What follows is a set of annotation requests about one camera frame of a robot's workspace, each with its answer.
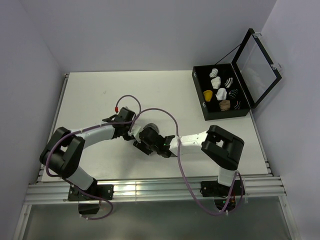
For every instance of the aluminium frame rail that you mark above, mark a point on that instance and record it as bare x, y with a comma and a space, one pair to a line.
157, 189

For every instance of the white rolled sock lower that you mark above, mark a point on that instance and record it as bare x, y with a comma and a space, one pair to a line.
221, 94

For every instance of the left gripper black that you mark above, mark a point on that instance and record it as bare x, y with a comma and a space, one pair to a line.
127, 137

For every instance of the black white striped rolled sock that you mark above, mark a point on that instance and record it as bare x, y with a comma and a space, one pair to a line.
228, 82

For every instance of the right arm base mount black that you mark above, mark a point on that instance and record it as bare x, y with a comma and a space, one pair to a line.
213, 189

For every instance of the glass box lid black frame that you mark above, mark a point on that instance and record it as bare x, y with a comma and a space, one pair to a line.
256, 72

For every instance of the black storage box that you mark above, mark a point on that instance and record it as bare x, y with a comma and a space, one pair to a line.
202, 81

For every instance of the white rolled sock upper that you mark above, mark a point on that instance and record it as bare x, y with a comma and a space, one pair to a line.
216, 82

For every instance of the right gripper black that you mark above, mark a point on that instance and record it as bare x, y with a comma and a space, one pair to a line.
141, 146

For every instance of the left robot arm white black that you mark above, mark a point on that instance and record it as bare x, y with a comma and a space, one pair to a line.
63, 152

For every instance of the black electronics box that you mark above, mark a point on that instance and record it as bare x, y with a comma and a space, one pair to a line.
88, 208

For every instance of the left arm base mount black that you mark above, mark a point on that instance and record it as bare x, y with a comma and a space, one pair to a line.
102, 191

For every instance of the dark colourful striped rolled sock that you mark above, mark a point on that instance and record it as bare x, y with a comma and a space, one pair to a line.
236, 105

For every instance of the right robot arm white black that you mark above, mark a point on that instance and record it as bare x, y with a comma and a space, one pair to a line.
221, 146

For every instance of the brown rolled sock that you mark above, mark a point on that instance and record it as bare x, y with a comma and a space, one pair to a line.
225, 105

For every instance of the grey sock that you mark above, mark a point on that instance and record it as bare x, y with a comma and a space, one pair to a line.
152, 126

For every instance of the yellow sock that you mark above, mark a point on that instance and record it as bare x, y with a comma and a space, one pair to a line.
208, 94

